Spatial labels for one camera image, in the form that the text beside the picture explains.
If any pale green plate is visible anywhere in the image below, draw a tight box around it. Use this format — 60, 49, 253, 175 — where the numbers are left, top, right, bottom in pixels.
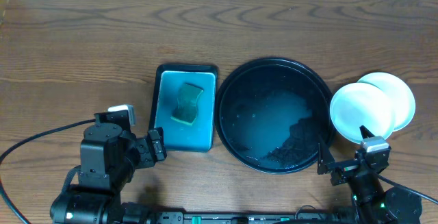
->
358, 72, 416, 132
330, 82, 396, 144

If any round black serving tray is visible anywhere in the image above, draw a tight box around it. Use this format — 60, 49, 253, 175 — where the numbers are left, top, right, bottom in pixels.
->
215, 57, 335, 174

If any green yellow sponge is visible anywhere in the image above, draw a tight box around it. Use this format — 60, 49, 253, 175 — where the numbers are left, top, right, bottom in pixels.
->
171, 83, 203, 126

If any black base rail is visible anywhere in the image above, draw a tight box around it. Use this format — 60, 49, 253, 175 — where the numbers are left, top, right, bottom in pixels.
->
121, 203, 365, 224

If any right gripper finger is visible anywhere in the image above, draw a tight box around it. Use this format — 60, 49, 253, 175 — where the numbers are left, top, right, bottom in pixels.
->
359, 125, 374, 140
317, 136, 335, 175

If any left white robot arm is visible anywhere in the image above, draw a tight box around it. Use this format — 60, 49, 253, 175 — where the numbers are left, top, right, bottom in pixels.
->
50, 123, 167, 224

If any black rectangular water tray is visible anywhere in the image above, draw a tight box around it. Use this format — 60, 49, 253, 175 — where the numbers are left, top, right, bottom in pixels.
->
149, 64, 218, 152

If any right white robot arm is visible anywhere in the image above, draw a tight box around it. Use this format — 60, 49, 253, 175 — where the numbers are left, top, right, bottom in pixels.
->
318, 125, 422, 223

